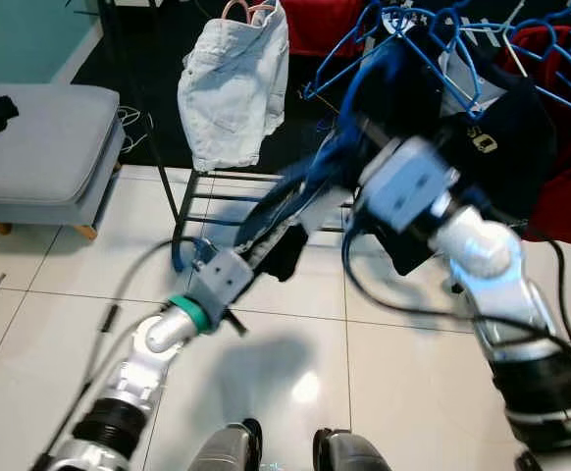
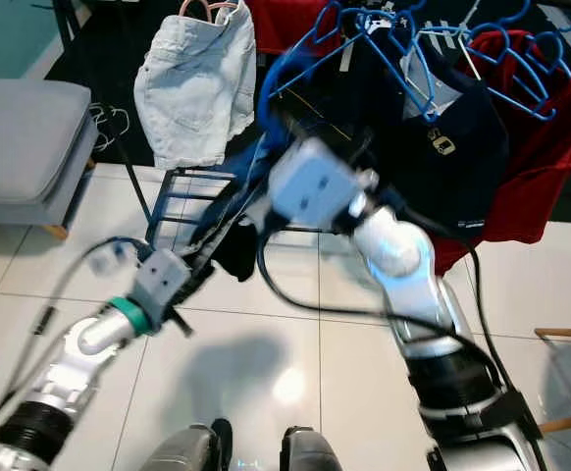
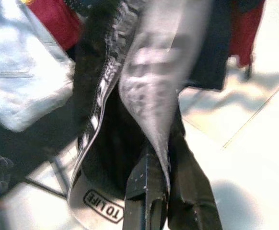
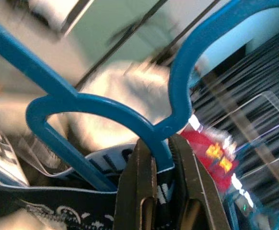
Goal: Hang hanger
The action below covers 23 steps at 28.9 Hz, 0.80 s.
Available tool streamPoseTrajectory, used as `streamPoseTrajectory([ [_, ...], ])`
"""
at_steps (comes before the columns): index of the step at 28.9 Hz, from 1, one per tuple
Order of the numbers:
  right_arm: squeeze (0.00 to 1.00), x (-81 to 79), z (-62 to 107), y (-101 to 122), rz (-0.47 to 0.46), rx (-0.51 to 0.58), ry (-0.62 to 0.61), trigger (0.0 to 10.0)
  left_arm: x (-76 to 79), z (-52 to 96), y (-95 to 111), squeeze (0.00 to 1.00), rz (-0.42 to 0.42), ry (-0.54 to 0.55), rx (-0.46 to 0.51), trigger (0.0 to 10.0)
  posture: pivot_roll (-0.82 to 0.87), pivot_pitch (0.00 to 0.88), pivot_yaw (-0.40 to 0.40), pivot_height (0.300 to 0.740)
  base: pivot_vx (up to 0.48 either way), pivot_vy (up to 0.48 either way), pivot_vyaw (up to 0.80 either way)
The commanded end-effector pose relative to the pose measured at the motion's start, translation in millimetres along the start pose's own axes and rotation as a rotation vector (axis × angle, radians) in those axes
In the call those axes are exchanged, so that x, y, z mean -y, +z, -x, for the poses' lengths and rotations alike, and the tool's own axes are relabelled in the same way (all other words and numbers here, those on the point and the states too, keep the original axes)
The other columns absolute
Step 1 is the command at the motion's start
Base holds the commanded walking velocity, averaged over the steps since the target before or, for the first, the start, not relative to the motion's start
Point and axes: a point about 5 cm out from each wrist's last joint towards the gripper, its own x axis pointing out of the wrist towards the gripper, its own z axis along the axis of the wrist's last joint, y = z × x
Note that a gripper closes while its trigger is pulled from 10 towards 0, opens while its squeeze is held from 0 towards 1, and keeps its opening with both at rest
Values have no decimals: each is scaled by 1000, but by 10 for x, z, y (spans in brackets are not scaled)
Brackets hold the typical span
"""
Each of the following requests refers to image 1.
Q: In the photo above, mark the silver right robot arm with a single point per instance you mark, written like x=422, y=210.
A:
x=501, y=285

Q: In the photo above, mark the white plastic hanger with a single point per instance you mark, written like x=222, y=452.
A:
x=521, y=25

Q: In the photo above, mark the pink plastic hanger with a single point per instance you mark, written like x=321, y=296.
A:
x=249, y=10

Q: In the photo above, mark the dark red garment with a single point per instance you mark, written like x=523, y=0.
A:
x=570, y=196

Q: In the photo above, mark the navy t-shirt with logo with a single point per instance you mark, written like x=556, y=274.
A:
x=501, y=167

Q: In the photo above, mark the right robot leg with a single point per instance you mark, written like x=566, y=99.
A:
x=349, y=451

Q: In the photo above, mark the robot leg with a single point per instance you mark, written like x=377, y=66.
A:
x=225, y=449
x=349, y=451

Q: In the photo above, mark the black metal clothes rack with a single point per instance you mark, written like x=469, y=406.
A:
x=266, y=177

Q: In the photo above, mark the bright red t-shirt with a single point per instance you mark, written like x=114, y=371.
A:
x=315, y=25

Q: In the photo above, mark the pale denim shorts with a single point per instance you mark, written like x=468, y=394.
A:
x=232, y=98

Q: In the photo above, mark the left robot leg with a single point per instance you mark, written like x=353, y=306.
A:
x=225, y=449

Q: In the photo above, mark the grey seat cushion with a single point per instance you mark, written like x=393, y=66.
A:
x=40, y=147

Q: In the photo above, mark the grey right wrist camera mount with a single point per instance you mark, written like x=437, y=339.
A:
x=408, y=182

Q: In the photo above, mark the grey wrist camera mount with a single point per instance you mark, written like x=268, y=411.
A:
x=408, y=182
x=222, y=280

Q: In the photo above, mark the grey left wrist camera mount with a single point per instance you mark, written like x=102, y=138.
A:
x=222, y=280

